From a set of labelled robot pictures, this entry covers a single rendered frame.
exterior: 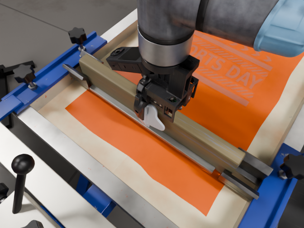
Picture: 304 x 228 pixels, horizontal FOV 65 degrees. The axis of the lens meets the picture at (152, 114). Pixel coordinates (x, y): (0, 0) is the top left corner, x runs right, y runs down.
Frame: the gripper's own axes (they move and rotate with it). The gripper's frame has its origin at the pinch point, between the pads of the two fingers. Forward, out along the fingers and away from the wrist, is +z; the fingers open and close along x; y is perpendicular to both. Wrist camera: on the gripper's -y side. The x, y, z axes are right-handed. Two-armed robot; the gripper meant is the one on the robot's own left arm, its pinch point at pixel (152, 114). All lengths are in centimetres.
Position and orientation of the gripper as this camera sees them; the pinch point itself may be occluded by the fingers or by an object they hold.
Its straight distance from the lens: 52.5
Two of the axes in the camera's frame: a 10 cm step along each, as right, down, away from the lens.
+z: -0.1, 5.2, 8.5
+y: 7.9, 5.3, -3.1
